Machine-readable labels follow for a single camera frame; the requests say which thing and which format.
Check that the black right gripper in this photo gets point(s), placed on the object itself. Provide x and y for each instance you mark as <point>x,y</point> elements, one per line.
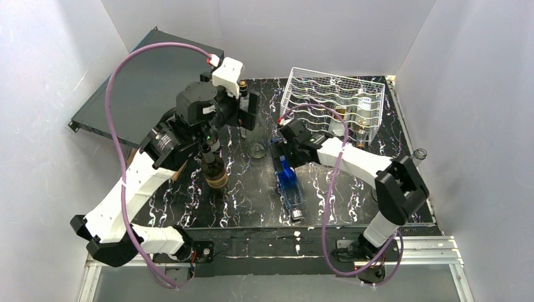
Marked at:
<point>285,151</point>

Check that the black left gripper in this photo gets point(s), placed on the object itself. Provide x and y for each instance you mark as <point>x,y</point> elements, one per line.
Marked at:
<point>239,109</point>

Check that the blue square glass bottle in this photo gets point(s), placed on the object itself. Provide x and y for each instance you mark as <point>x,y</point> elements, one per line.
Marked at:
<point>286,177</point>

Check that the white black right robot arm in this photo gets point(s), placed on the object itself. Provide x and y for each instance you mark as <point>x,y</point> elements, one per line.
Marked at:
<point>400,188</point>

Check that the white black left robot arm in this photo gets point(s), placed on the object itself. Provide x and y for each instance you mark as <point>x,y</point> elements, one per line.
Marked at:
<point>188,129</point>

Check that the clear square bottle black cap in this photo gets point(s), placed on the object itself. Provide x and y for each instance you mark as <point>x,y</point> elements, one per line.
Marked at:
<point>244,106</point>

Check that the clear round glass bottle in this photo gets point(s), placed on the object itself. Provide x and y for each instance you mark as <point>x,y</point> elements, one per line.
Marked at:
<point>256,140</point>

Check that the clear bottle white label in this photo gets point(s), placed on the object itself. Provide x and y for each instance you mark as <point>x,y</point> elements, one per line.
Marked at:
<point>363,118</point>

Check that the dark green wine bottle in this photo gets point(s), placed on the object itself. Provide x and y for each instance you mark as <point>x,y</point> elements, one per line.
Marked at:
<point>212,164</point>

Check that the clear bottle at right edge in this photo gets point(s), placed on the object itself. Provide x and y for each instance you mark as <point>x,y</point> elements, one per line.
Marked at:
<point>417,157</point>

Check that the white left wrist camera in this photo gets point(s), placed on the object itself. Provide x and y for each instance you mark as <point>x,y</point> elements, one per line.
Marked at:
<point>226,73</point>

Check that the white wire wine rack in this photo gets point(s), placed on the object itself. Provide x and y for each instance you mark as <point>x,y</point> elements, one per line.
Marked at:
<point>311,96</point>

